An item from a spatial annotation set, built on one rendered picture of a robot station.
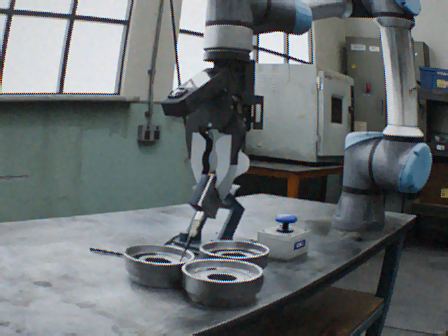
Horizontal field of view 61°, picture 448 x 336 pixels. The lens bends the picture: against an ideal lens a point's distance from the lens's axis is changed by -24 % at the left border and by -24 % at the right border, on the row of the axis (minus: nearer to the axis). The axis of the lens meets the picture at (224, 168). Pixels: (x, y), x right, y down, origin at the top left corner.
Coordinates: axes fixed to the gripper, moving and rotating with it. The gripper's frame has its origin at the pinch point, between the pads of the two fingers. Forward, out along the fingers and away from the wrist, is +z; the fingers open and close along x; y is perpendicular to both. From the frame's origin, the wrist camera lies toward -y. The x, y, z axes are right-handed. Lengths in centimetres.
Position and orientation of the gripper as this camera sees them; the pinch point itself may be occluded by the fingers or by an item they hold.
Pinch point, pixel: (210, 189)
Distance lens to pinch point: 69.9
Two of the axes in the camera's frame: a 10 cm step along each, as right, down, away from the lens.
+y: 6.0, -0.5, 8.0
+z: -0.5, 9.9, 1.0
